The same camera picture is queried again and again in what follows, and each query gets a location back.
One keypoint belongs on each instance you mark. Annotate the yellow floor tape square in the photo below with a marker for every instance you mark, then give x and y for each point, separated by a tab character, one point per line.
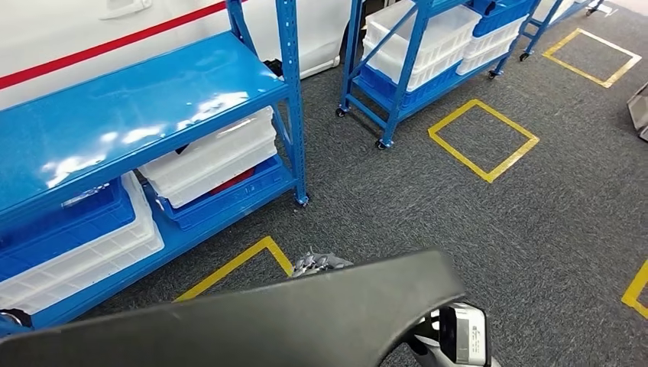
562	43
452	118
637	291

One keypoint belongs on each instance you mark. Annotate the white car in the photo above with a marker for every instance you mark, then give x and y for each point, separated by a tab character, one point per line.
50	35

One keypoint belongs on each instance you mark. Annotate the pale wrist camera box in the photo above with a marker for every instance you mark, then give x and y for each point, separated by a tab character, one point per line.
468	337

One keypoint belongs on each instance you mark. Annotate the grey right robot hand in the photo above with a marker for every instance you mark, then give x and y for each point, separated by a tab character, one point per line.
316	262

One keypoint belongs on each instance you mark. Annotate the blue plastic bin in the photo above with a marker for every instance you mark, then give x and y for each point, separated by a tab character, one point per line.
228	207
498	17
430	93
60	238

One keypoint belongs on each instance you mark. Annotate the black plastic plate part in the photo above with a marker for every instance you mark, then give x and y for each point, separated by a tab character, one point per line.
253	324

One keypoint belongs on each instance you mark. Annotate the red barrier belt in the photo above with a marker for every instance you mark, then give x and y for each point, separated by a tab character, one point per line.
101	48

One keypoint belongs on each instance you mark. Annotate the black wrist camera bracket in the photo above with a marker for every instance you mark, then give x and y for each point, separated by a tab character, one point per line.
422	349

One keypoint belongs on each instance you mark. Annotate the red item in bin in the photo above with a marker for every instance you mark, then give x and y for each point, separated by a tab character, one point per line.
235	181

